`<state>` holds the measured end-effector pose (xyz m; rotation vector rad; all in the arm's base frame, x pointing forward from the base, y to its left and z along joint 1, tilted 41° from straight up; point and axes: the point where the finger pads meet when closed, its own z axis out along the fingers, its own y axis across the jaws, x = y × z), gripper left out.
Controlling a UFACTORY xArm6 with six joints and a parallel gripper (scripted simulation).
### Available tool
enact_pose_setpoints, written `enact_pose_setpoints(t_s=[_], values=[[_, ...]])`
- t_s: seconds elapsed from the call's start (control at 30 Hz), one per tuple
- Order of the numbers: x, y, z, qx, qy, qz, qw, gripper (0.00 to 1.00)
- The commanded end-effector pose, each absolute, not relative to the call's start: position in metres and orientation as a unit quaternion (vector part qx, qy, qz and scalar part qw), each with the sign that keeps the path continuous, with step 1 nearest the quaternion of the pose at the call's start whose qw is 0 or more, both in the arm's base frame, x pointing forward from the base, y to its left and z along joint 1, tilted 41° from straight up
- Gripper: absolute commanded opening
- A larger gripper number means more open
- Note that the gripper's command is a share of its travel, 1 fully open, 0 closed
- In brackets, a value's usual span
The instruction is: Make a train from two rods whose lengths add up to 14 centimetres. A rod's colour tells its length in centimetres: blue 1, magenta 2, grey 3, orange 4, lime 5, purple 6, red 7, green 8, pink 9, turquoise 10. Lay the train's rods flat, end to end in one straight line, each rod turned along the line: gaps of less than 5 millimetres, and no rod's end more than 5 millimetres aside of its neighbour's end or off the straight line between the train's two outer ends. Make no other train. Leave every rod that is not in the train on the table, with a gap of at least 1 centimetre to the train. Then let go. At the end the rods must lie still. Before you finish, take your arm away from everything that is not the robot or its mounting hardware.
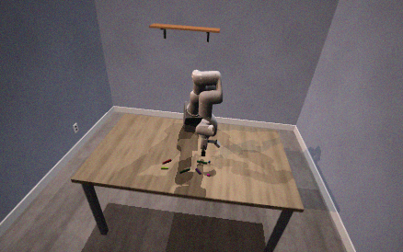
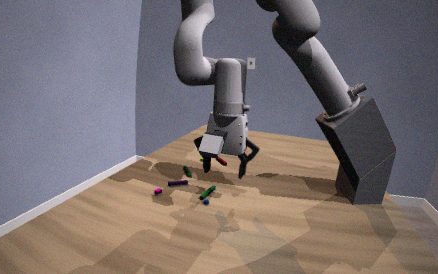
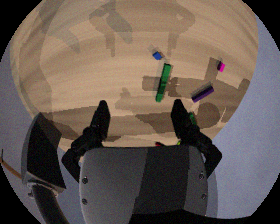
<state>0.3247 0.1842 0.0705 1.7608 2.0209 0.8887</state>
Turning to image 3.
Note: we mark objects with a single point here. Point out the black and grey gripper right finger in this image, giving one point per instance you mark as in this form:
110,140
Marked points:
190,134

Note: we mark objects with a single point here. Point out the purple rod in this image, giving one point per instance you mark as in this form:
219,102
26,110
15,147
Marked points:
203,94

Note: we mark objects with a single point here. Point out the small blue block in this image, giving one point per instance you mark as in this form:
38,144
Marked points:
157,56

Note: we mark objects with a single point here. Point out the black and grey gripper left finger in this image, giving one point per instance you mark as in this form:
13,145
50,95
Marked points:
92,137

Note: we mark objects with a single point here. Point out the small magenta block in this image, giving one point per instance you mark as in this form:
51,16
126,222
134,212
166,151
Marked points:
221,66

